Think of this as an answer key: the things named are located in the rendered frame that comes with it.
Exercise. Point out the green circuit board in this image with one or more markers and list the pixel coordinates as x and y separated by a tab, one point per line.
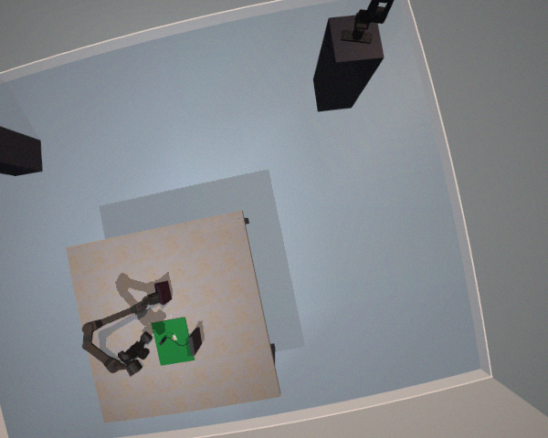
169	352

